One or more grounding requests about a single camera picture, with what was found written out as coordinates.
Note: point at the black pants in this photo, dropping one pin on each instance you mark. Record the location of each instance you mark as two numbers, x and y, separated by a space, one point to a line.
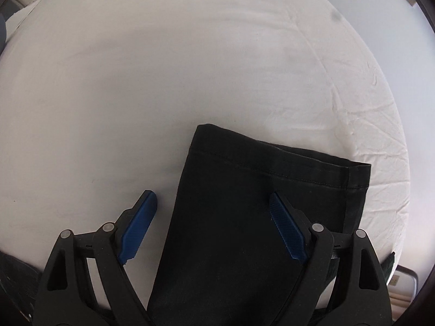
231 210

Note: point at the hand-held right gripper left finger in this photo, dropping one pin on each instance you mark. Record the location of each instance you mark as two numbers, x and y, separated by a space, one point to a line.
141 220

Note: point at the white bed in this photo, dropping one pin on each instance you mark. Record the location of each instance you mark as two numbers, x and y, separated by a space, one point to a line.
170 74

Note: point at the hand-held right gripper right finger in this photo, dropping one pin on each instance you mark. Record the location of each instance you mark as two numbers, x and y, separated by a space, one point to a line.
285 227

